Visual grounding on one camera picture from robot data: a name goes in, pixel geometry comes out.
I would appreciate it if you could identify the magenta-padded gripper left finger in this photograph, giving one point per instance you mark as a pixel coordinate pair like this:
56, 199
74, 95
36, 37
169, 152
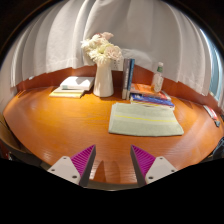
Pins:
68, 168

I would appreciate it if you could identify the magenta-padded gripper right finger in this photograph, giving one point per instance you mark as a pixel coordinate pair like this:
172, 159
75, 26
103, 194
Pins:
156, 168

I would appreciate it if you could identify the pale green towel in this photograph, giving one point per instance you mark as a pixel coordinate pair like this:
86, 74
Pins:
143, 121

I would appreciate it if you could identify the pale thin book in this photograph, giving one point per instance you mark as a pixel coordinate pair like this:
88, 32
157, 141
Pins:
156, 105

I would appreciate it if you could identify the black chair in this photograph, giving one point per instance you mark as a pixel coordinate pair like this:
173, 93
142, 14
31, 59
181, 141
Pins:
219, 150

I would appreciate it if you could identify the blue flat book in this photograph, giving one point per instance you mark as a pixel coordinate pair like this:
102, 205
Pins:
151, 100

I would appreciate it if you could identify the red flat book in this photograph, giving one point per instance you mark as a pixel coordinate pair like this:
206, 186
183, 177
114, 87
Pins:
161, 94

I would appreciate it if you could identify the yellow flat book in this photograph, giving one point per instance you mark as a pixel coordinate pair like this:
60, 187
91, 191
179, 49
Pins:
65, 93

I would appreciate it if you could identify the small dark grey object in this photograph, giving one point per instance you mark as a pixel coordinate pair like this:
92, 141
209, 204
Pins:
217, 123

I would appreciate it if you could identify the red and white packet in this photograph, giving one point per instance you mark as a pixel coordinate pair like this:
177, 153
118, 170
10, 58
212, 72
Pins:
210, 112

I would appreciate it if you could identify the orange flat book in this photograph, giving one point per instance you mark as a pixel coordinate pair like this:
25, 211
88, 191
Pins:
141, 88

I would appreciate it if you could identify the thick white book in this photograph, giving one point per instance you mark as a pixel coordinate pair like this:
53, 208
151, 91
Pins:
77, 82

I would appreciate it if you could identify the clear plastic drink bottle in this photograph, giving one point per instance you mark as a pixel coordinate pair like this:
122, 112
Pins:
157, 80

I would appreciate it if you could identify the white ceramic vase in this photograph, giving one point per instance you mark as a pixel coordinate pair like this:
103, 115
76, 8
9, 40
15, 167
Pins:
103, 81

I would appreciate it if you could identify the grey upright book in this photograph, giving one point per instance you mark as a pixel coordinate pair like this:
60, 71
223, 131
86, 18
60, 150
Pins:
125, 78

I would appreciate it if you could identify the blue upright book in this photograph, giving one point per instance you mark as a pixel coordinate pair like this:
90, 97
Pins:
131, 75

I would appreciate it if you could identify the window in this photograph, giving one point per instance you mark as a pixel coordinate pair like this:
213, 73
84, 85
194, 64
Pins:
216, 73

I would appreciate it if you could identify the white and pink flower bouquet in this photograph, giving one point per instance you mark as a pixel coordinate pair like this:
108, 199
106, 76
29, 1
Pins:
101, 48

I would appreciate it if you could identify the white curtain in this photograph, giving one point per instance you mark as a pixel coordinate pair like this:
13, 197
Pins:
143, 30

